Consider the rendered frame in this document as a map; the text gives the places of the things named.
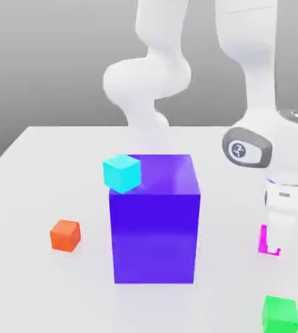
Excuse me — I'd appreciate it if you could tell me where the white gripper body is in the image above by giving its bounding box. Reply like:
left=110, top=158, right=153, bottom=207
left=264, top=181, right=298, bottom=216

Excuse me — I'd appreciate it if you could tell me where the small magenta cube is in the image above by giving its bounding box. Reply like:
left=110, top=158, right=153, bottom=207
left=258, top=224, right=282, bottom=258

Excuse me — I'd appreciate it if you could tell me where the small green cube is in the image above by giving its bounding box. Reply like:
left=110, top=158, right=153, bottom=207
left=262, top=295, right=298, bottom=333

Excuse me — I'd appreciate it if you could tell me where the small cyan cube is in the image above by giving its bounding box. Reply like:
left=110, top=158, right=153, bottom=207
left=102, top=153, right=142, bottom=195

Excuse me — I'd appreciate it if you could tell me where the small orange cube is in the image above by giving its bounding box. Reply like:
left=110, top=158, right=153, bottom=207
left=49, top=219, right=81, bottom=253

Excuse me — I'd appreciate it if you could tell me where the large blue box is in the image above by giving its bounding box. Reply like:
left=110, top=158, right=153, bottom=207
left=109, top=153, right=201, bottom=285

